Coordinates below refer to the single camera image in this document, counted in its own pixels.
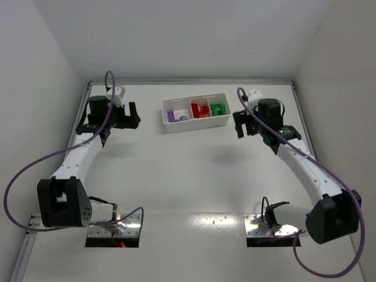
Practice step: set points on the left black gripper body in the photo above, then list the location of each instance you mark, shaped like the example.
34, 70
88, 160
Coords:
127, 116

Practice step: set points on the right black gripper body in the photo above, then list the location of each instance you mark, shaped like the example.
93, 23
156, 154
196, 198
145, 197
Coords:
244, 123

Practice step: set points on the green lego end brick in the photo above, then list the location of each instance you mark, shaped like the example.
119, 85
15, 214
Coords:
218, 109

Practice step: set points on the purple lego top brick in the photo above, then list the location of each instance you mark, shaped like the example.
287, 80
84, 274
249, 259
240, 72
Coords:
171, 117

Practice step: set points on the red long lego brick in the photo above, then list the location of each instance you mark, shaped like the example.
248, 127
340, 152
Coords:
195, 107

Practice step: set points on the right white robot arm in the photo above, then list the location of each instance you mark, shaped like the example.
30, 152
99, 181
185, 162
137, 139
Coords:
334, 210

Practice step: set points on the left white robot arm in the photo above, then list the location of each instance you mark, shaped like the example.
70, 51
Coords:
63, 200

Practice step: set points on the white three-compartment tray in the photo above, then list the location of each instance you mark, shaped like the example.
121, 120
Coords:
182, 107

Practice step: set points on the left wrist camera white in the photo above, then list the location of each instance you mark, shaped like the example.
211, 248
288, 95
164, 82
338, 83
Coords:
119, 95

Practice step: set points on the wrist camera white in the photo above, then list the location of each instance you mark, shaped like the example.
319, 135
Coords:
119, 95
254, 96

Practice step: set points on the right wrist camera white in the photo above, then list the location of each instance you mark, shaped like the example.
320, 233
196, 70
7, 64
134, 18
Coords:
254, 96

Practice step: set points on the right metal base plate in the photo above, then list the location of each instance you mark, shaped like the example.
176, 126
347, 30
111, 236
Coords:
256, 229

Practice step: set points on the metal base plate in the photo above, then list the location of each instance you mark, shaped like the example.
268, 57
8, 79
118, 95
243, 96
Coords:
127, 228
256, 229

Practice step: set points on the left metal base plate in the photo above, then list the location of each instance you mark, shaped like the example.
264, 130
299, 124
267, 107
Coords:
127, 228

